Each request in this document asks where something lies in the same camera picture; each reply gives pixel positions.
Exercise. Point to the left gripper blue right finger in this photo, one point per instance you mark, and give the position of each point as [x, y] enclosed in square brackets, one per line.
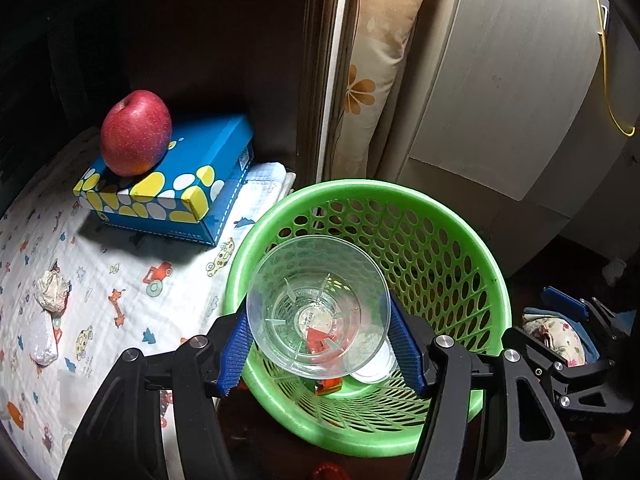
[406, 351]

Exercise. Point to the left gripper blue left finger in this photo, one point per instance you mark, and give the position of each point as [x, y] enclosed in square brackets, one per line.
[235, 352]

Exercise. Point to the clear plastic cup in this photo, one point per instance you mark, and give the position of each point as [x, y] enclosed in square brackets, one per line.
[323, 282]

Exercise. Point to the green plastic trash basket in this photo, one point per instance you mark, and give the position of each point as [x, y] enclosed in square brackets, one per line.
[434, 262]

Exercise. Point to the patterned paper ball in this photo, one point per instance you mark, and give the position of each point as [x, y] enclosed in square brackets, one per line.
[52, 291]

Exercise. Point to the white round plastic lid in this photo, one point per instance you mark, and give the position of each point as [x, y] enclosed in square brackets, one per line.
[379, 368]

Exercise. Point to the orange snack wrapper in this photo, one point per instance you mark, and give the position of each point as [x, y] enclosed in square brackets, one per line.
[326, 351]

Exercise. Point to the floral cloth on floor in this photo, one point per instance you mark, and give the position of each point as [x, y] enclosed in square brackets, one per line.
[564, 336]

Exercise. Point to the blue yellow tissue box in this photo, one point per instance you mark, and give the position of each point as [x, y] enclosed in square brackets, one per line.
[188, 195]

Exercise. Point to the white cartoon print blanket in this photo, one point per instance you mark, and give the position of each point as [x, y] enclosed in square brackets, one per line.
[127, 289]

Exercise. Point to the red apple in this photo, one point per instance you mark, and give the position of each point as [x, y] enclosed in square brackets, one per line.
[135, 134]

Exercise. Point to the grey white cabinet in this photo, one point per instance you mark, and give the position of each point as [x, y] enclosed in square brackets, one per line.
[511, 113]

